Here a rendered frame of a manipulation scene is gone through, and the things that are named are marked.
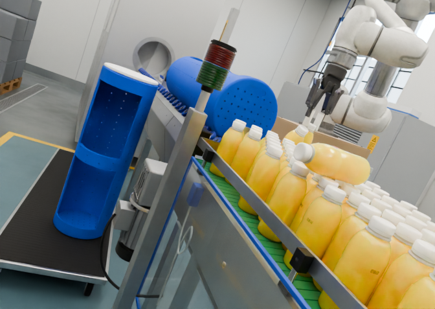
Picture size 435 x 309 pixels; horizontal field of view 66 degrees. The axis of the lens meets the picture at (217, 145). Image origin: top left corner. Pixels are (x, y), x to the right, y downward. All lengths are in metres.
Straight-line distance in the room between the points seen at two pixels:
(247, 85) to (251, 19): 5.49
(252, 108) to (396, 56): 0.52
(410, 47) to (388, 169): 1.73
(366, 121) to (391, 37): 0.70
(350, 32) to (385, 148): 1.69
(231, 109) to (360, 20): 0.53
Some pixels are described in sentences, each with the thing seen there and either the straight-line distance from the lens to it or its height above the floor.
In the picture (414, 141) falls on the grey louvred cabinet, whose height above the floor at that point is 1.29.
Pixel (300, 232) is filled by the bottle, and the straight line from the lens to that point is 0.69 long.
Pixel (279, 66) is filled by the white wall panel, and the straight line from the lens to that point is 7.01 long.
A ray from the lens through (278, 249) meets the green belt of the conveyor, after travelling 0.77.
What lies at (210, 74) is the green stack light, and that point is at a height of 1.19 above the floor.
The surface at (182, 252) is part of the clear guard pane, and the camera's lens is 0.90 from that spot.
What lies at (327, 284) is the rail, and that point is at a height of 0.96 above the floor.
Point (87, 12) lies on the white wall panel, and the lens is 6.47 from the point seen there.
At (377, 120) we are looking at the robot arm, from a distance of 1.88.
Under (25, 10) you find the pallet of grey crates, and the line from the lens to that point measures 4.95.
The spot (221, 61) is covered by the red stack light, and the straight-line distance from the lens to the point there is 0.75.
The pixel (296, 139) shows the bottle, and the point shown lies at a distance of 1.18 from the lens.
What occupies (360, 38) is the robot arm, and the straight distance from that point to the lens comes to 1.25.
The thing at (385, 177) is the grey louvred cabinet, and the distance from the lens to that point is 2.90.
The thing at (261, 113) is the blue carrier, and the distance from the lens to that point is 1.36.
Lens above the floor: 1.19
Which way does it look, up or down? 11 degrees down
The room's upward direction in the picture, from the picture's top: 22 degrees clockwise
